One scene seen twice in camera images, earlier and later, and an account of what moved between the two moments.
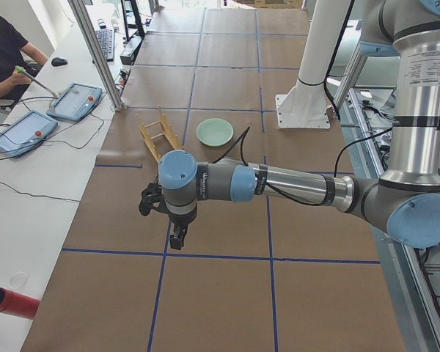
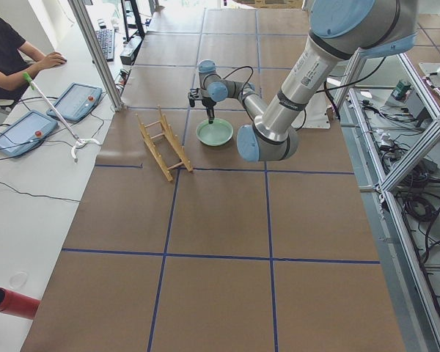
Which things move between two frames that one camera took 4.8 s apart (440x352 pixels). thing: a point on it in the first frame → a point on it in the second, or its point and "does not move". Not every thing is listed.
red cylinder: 1,299 does not move
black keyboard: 106,40 does not move
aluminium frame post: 97,56 does not move
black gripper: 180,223 → 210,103
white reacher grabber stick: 20,70 → 80,142
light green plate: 215,132 does not move
